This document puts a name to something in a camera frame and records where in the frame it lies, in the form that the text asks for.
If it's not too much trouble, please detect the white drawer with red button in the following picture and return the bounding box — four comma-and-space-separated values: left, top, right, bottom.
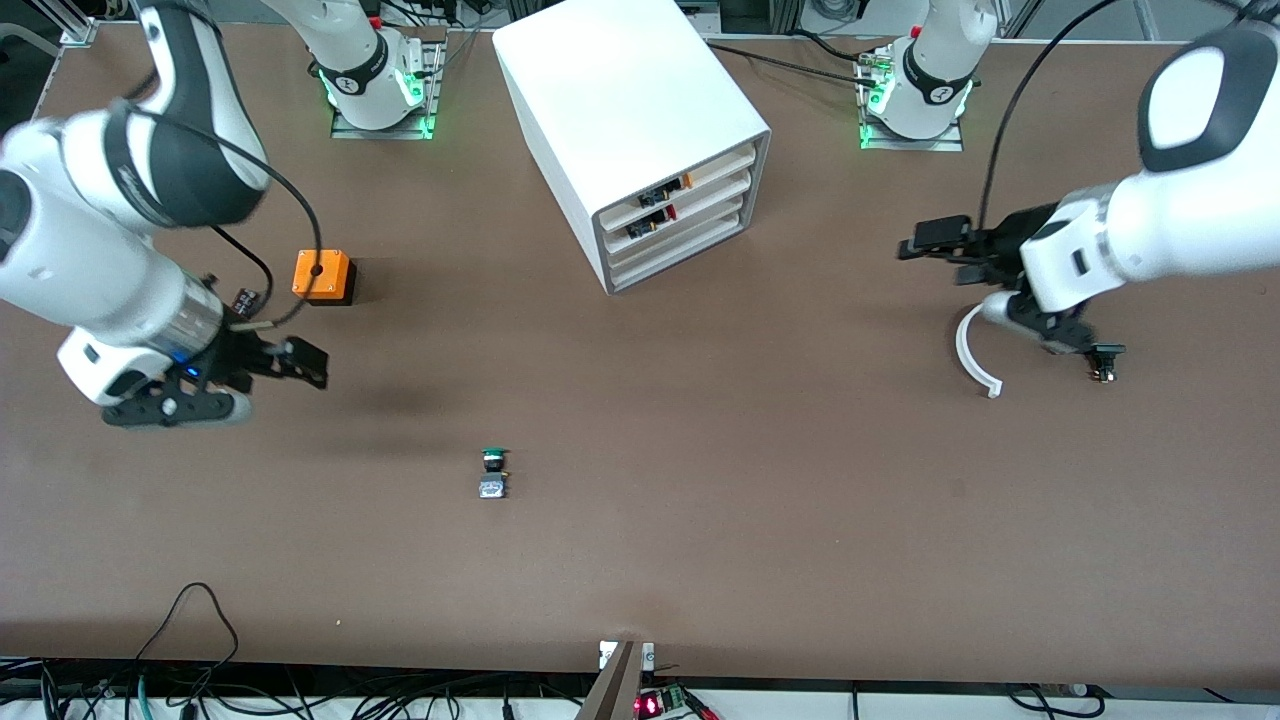
601, 168, 753, 253

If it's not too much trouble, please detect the white drawer with orange button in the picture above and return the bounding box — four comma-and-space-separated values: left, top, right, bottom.
598, 143, 758, 233

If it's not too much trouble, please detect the white lowest cabinet drawer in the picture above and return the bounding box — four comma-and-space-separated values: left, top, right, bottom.
609, 213, 747, 290

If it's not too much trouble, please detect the orange push button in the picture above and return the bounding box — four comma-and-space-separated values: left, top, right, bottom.
640, 174, 695, 208

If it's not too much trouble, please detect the red push button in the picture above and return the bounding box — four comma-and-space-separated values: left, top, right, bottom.
627, 203, 679, 239

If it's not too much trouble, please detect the white drawer cabinet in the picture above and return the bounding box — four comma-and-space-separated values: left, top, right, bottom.
492, 0, 772, 295

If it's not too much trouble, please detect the orange box with hole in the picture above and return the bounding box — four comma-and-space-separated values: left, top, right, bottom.
292, 250, 357, 307

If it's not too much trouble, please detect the white curved plastic arc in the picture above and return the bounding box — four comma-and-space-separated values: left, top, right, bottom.
955, 304, 1005, 399

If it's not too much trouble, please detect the circuit board with red light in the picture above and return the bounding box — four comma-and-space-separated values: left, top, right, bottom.
635, 685, 693, 720

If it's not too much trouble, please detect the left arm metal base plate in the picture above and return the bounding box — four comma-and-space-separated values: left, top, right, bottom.
856, 45, 965, 153

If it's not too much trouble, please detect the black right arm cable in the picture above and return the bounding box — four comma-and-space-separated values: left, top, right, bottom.
118, 95, 324, 331

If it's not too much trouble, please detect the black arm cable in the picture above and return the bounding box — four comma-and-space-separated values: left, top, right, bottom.
977, 0, 1123, 233
118, 95, 324, 331

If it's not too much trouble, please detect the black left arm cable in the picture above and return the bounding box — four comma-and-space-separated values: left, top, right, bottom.
977, 0, 1123, 233

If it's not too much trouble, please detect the black cable on table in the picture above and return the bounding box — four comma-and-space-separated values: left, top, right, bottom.
700, 30, 887, 87

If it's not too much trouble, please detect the black looped cable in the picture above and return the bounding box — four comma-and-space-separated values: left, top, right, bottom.
134, 582, 240, 667

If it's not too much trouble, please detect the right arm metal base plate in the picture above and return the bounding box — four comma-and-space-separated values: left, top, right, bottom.
330, 38, 443, 141

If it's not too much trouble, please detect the aluminium frame profile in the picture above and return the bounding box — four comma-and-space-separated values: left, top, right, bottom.
58, 0, 99, 47

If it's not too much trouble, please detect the grey angled post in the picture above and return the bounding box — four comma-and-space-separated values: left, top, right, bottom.
575, 640, 643, 720

